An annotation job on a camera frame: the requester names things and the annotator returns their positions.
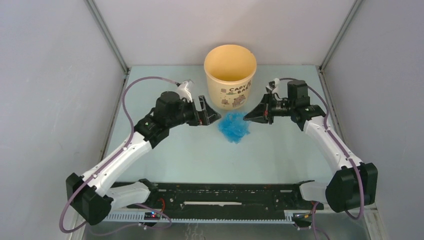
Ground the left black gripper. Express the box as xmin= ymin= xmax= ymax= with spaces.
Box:
xmin=167 ymin=96 xmax=221 ymax=129

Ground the left small circuit board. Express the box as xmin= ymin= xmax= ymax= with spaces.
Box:
xmin=143 ymin=211 xmax=162 ymax=221

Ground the yellow cartoon trash bin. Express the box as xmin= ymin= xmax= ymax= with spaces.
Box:
xmin=203 ymin=44 xmax=257 ymax=111

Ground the blue plastic trash bag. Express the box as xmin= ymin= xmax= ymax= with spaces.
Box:
xmin=218 ymin=111 xmax=250 ymax=144

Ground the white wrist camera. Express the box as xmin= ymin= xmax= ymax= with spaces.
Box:
xmin=176 ymin=79 xmax=194 ymax=103
xmin=265 ymin=78 xmax=281 ymax=98

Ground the grey slotted cable duct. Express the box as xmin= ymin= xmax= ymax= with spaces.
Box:
xmin=102 ymin=210 xmax=297 ymax=224

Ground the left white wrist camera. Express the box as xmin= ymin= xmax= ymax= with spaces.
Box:
xmin=176 ymin=79 xmax=194 ymax=103

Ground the left aluminium frame post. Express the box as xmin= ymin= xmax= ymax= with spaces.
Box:
xmin=84 ymin=0 xmax=130 ymax=75

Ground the right aluminium frame post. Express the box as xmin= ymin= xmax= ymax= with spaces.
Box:
xmin=319 ymin=0 xmax=364 ymax=73

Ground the right small circuit board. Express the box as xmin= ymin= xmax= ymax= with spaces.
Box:
xmin=292 ymin=212 xmax=313 ymax=222

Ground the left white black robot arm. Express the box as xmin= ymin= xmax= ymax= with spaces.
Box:
xmin=65 ymin=91 xmax=221 ymax=226

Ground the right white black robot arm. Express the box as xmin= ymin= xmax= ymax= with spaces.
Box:
xmin=243 ymin=77 xmax=378 ymax=219

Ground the aluminium frame post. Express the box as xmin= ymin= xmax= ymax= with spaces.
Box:
xmin=84 ymin=0 xmax=130 ymax=75
xmin=319 ymin=0 xmax=364 ymax=73

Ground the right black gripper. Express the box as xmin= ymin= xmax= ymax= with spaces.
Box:
xmin=243 ymin=92 xmax=295 ymax=125

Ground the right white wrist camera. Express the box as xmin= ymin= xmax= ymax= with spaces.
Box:
xmin=265 ymin=78 xmax=281 ymax=98

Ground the small circuit board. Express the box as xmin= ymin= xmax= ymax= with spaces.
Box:
xmin=143 ymin=211 xmax=162 ymax=221
xmin=292 ymin=212 xmax=313 ymax=222

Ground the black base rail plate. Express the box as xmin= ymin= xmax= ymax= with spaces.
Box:
xmin=144 ymin=182 xmax=314 ymax=219

